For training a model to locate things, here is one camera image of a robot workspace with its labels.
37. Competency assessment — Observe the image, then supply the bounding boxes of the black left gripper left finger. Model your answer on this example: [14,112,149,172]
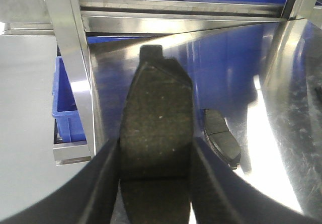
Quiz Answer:
[3,140,119,223]

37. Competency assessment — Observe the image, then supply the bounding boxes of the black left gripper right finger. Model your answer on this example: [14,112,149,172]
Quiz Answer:
[190,137,318,223]

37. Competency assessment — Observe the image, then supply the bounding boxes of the grey brake pad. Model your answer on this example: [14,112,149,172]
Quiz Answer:
[204,109,241,170]
[119,45,193,223]

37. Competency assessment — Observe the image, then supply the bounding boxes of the blue bin beside rack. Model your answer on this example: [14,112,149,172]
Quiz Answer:
[52,56,86,142]

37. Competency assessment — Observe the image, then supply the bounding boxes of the stainless steel rack frame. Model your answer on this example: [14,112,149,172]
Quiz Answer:
[0,0,322,166]

